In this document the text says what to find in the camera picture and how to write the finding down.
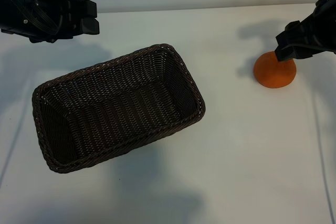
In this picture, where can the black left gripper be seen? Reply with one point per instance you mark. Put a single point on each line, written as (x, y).
(65, 16)

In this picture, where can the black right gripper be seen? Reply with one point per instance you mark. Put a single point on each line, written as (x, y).
(320, 32)

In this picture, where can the orange with knobbed top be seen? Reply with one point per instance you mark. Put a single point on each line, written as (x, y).
(273, 74)

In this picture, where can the dark brown woven wicker basket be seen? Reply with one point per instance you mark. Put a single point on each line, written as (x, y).
(118, 98)

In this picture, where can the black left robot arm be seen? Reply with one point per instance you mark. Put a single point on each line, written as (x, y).
(9, 6)

